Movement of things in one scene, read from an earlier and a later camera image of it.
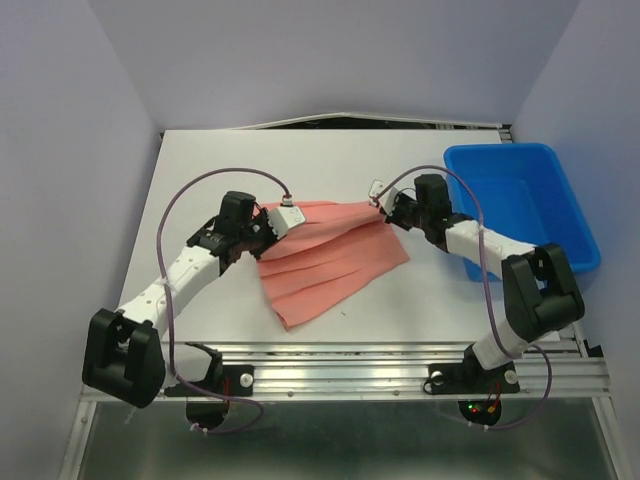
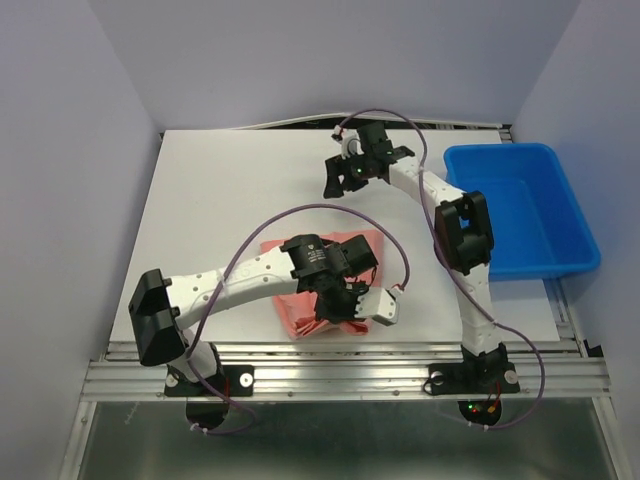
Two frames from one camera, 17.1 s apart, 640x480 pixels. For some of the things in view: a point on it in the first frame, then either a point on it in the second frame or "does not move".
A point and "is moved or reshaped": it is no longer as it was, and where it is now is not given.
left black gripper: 263,217 -> 348,314
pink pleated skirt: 339,251 is moved or reshaped
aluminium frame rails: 558,368 does not move
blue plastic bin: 521,196 does not move
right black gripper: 400,198 -> 335,167
